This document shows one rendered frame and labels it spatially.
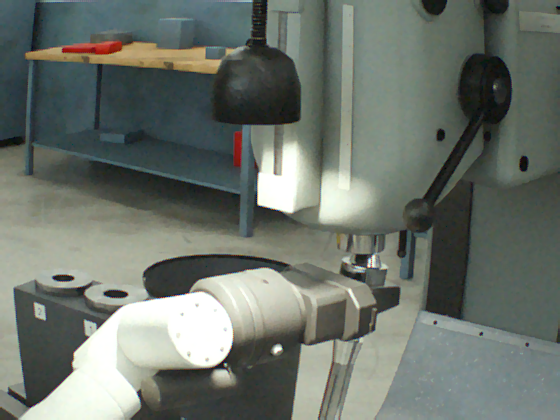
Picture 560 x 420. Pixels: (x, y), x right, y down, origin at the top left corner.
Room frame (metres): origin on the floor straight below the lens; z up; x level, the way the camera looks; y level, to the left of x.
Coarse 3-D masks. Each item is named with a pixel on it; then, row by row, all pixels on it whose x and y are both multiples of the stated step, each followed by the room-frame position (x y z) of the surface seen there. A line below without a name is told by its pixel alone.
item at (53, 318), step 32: (32, 288) 1.40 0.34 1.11; (64, 288) 1.37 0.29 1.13; (96, 288) 1.38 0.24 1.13; (128, 288) 1.40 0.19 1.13; (32, 320) 1.37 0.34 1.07; (64, 320) 1.34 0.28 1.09; (96, 320) 1.31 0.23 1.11; (32, 352) 1.38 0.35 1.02; (64, 352) 1.34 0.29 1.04; (32, 384) 1.38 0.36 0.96; (160, 416) 1.34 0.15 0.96
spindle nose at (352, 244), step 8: (344, 240) 1.07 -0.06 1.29; (352, 240) 1.06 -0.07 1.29; (360, 240) 1.06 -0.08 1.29; (368, 240) 1.06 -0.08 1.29; (376, 240) 1.07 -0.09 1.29; (384, 240) 1.08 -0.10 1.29; (344, 248) 1.07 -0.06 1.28; (352, 248) 1.06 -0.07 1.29; (360, 248) 1.06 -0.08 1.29; (368, 248) 1.06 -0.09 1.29; (376, 248) 1.07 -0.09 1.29
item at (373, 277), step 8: (344, 264) 1.08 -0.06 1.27; (352, 264) 1.07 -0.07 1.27; (344, 272) 1.07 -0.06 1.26; (352, 272) 1.07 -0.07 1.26; (360, 272) 1.06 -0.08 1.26; (368, 272) 1.06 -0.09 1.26; (376, 272) 1.07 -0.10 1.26; (384, 272) 1.08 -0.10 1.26; (360, 280) 1.06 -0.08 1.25; (368, 280) 1.06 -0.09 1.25; (376, 280) 1.07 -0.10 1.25; (384, 280) 1.08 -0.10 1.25
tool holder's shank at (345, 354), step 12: (336, 348) 1.07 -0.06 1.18; (348, 348) 1.07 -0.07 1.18; (336, 360) 1.07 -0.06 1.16; (348, 360) 1.07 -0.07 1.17; (336, 372) 1.07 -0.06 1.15; (348, 372) 1.07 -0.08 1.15; (336, 384) 1.07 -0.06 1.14; (348, 384) 1.07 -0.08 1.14; (324, 396) 1.07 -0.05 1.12; (336, 396) 1.07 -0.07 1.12; (324, 408) 1.07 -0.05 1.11; (336, 408) 1.06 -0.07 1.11
